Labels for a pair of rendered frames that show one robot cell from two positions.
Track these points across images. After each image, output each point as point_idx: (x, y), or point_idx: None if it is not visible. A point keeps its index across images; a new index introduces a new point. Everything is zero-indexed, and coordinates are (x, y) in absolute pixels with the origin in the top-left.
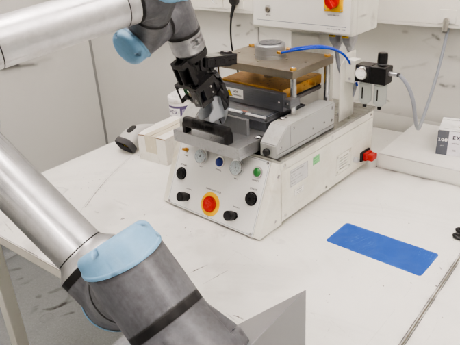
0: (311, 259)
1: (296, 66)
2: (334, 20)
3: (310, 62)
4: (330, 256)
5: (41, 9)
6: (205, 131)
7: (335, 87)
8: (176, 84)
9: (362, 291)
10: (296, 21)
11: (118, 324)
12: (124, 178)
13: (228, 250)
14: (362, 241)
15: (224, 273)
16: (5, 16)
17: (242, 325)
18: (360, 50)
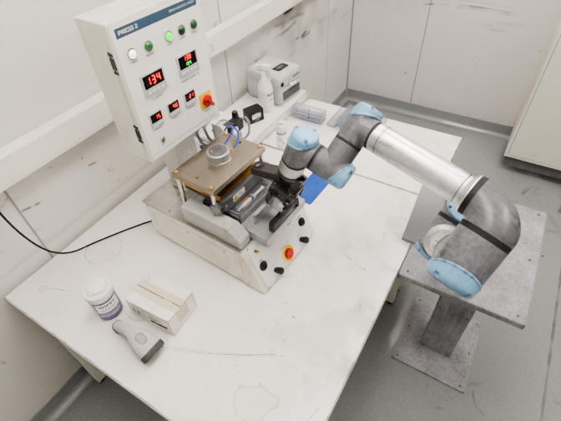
0: (329, 210)
1: (250, 145)
2: (209, 112)
3: (242, 140)
4: (325, 203)
5: (439, 155)
6: (287, 213)
7: (108, 181)
8: (291, 197)
9: (351, 192)
10: (185, 132)
11: None
12: (219, 337)
13: (327, 246)
14: (310, 191)
15: (350, 244)
16: (459, 168)
17: (417, 213)
18: (113, 141)
